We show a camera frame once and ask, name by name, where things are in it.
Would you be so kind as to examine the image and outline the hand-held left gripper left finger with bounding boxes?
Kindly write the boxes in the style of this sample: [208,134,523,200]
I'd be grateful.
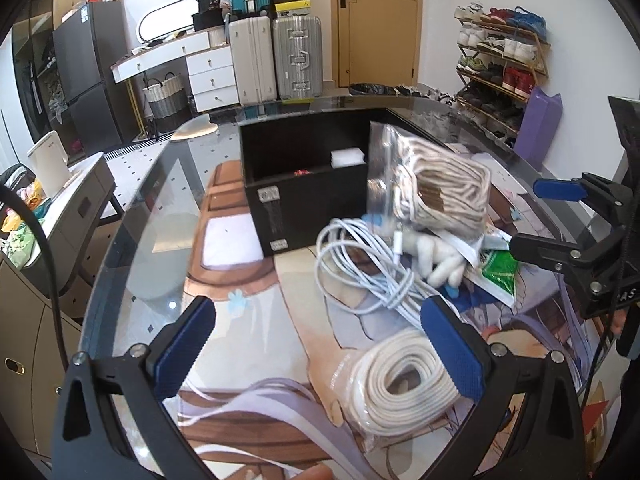
[50,296,217,480]

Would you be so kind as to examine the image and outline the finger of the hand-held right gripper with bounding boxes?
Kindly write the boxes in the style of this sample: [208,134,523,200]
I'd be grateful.
[510,232,613,283]
[532,172,632,227]

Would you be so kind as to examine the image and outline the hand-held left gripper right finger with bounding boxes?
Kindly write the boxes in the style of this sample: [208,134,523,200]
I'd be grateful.
[420,296,586,480]

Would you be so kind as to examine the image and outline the green packet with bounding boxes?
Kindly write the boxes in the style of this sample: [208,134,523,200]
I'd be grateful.
[472,247,521,307]

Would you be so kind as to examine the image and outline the bagged white strap coil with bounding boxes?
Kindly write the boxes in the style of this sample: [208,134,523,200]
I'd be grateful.
[327,327,493,453]

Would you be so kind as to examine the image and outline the bagged cream rope bundle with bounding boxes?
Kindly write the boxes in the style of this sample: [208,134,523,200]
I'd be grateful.
[366,121,493,236]

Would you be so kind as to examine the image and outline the white cable bundle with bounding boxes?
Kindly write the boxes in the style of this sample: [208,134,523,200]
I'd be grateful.
[315,217,436,332]

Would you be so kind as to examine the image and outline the black cardboard box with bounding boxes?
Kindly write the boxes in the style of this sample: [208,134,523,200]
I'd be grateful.
[239,106,396,257]

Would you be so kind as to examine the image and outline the purple bag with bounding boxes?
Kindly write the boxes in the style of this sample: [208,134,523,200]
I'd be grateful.
[514,86,563,167]

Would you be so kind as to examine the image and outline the printed cartoon table mat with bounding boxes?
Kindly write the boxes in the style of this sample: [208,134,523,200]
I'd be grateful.
[177,142,621,480]

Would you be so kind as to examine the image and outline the rows of shoes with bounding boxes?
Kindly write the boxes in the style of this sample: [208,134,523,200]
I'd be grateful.
[455,4,547,146]

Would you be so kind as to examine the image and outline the wooden shoe rack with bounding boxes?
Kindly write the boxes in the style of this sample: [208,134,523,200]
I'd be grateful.
[454,2,551,148]

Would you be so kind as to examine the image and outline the grey side cabinet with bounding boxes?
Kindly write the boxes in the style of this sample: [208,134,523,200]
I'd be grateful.
[42,152,128,311]

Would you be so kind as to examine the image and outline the pile of colourful clothes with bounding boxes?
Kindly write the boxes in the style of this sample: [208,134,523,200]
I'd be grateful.
[0,165,50,271]

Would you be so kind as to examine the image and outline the black trash bag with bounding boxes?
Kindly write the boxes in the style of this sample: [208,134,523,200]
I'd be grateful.
[349,82,401,97]

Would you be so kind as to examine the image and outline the white foam block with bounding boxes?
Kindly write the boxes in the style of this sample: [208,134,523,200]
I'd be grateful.
[330,147,366,169]

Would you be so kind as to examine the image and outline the wooden door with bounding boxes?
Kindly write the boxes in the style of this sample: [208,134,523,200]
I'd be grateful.
[336,0,423,88]

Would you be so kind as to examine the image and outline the woven laundry basket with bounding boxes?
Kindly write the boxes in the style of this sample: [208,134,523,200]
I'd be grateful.
[141,72,187,120]

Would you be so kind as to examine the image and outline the white dressing desk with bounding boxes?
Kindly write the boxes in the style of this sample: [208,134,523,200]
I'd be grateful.
[111,27,236,113]

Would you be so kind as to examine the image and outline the silver suitcase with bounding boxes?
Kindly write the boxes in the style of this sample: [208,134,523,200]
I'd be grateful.
[271,15,323,101]

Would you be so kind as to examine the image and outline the black refrigerator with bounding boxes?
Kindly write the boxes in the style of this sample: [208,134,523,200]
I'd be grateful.
[52,1,132,153]

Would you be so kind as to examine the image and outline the beige suitcase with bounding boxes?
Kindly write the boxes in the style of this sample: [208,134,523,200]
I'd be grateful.
[228,15,277,107]

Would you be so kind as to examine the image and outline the dark glass cabinet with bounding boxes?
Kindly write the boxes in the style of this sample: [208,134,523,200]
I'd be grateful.
[12,15,67,147]

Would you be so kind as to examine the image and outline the oval mirror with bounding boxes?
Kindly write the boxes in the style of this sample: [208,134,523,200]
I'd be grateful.
[138,0,226,43]

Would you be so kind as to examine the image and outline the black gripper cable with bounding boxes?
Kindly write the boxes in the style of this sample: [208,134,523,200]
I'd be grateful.
[0,184,72,376]

